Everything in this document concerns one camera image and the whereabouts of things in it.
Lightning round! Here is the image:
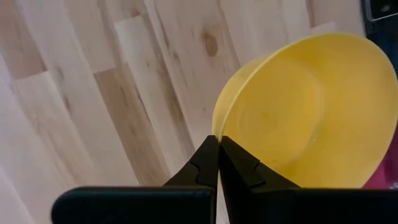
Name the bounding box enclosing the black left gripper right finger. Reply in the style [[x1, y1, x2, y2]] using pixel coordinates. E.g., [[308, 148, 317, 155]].
[[219, 136, 398, 224]]

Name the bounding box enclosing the black aluminium table frame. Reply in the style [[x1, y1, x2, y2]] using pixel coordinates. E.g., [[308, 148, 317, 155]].
[[359, 0, 379, 41]]

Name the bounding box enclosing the yellow plastic bowl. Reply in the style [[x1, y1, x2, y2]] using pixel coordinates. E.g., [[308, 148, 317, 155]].
[[211, 32, 398, 189]]

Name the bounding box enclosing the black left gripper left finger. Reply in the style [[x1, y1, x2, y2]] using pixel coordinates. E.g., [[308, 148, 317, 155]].
[[51, 134, 220, 224]]

